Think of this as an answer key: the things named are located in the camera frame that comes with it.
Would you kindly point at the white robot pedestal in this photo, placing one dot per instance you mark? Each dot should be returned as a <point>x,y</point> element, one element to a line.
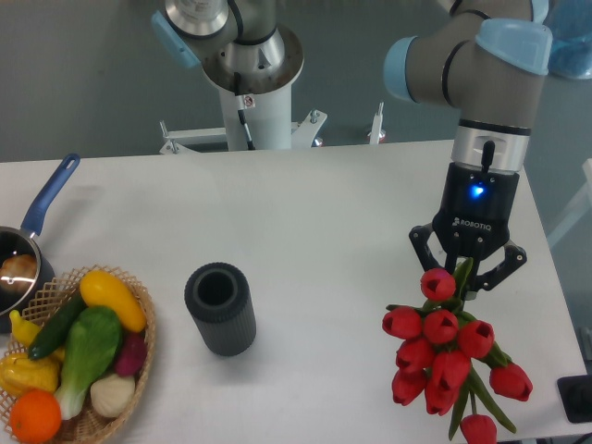
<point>254,84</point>

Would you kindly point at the fried food in pan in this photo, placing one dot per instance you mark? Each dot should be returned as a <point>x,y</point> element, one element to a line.
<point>18,273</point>

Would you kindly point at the green bok choy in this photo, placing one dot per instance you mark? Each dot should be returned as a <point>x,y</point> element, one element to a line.
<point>91,347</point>

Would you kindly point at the dark grey ribbed vase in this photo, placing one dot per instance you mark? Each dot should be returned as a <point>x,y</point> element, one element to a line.
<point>218,297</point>

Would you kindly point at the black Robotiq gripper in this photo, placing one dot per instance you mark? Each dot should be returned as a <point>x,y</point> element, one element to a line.
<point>473,222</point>

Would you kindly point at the purple red radish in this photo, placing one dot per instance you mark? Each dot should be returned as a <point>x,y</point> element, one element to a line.
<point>131,356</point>

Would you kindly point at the small yellow pumpkin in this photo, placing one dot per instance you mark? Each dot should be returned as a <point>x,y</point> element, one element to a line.
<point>20,375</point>

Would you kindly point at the blue plastic bag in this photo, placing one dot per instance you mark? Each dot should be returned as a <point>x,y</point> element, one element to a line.
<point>570,23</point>

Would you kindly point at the black device at edge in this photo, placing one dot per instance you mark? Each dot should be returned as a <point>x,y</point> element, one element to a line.
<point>575,393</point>

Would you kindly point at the green cucumber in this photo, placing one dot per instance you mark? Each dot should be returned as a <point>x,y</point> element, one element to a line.
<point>55,331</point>

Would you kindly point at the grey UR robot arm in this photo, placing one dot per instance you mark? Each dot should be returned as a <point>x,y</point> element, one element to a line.
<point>489,62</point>

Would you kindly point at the orange fruit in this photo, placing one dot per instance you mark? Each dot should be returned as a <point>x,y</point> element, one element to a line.
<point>35,417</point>

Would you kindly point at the red tulip bouquet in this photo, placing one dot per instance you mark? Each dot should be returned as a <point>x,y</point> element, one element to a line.
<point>451,358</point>

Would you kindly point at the white garlic bulb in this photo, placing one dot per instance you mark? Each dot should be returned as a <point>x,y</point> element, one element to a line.
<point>111,395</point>

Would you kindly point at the yellow pepper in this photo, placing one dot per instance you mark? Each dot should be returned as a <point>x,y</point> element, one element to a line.
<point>24,332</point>

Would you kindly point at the yellow squash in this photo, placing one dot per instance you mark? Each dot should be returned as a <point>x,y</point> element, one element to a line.
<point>99,288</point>

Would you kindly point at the blue handled saucepan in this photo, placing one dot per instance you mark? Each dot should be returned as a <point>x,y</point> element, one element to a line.
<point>22,240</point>

